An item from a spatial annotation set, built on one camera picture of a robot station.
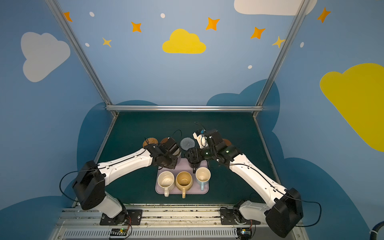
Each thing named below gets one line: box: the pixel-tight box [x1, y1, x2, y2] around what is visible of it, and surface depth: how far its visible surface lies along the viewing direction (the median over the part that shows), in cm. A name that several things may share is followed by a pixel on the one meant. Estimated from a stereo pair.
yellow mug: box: [175, 171, 194, 199], surface depth 81 cm
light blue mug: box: [195, 167, 211, 191], surface depth 82 cm
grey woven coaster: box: [180, 137, 196, 151], surface depth 106 cm
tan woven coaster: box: [142, 137, 159, 148], surface depth 106 cm
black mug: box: [188, 162, 201, 174], surface depth 94 cm
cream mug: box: [157, 171, 175, 197], surface depth 82 cm
